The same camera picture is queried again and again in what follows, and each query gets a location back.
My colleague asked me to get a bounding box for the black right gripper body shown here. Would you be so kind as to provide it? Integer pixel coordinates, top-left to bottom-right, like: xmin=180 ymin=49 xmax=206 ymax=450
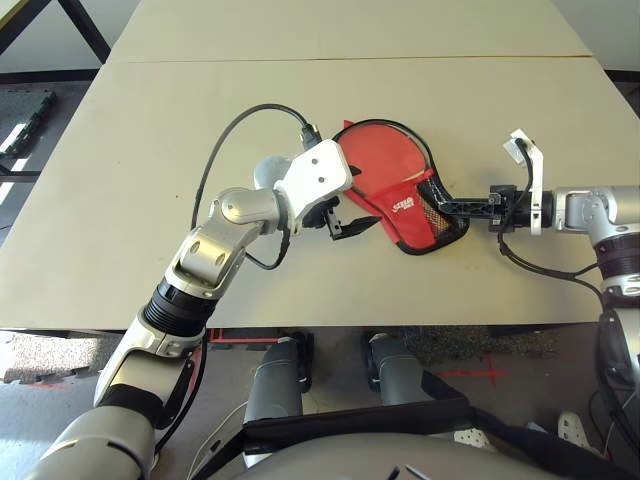
xmin=487 ymin=183 xmax=532 ymax=235

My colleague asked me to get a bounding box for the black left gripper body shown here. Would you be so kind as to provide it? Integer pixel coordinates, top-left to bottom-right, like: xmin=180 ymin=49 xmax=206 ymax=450
xmin=299 ymin=195 xmax=344 ymax=232

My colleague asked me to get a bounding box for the red black paddle case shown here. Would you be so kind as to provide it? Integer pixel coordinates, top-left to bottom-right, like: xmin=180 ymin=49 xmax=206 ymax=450
xmin=332 ymin=118 xmax=471 ymax=257

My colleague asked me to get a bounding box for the dark speckled foam mat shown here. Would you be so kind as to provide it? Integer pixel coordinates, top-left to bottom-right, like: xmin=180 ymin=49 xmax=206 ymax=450
xmin=402 ymin=327 xmax=551 ymax=361

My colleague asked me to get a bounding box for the red floor tape outline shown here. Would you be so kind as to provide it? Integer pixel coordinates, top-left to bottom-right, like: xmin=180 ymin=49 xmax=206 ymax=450
xmin=207 ymin=327 xmax=281 ymax=346

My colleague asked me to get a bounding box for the grey right robot leg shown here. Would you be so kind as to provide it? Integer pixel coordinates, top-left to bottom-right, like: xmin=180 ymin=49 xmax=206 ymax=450
xmin=362 ymin=332 xmax=434 ymax=406

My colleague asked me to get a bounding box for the grey robot leg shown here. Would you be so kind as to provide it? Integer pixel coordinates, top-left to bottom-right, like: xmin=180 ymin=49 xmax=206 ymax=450
xmin=247 ymin=332 xmax=316 ymax=419
xmin=362 ymin=332 xmax=434 ymax=406

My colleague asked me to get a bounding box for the grey left robot leg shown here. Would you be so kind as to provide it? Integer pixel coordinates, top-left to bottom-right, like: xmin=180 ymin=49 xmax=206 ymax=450
xmin=247 ymin=332 xmax=316 ymax=419

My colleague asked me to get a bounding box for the black torso harness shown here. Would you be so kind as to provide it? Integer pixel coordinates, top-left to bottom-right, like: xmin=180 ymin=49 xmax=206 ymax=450
xmin=242 ymin=372 xmax=636 ymax=480

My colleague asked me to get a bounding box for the white perforated shoe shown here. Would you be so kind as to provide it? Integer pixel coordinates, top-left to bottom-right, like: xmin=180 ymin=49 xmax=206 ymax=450
xmin=557 ymin=410 xmax=594 ymax=451
xmin=454 ymin=428 xmax=494 ymax=451

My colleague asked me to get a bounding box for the grey robot torso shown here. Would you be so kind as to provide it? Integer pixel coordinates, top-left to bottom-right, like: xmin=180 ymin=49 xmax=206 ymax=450
xmin=244 ymin=432 xmax=551 ymax=480

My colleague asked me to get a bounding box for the grey speckled foam mat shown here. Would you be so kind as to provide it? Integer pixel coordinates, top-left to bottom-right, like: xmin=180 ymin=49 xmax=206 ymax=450
xmin=2 ymin=329 xmax=126 ymax=386

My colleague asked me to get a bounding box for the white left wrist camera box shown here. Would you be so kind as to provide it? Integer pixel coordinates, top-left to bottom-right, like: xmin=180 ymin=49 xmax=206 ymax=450
xmin=273 ymin=138 xmax=355 ymax=236

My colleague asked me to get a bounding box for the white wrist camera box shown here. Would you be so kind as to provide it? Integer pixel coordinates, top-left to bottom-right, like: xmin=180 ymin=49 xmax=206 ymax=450
xmin=501 ymin=128 xmax=545 ymax=237
xmin=273 ymin=138 xmax=355 ymax=236

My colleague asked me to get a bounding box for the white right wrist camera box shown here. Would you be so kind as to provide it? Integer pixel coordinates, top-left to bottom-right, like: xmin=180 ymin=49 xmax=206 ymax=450
xmin=501 ymin=128 xmax=545 ymax=237

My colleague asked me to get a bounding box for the thin white cable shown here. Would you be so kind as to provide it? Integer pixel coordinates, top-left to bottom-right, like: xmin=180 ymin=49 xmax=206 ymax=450
xmin=192 ymin=402 xmax=250 ymax=471

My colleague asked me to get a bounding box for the black metal frame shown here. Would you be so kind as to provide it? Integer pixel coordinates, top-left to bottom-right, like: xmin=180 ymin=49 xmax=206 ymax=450
xmin=0 ymin=0 xmax=112 ymax=64

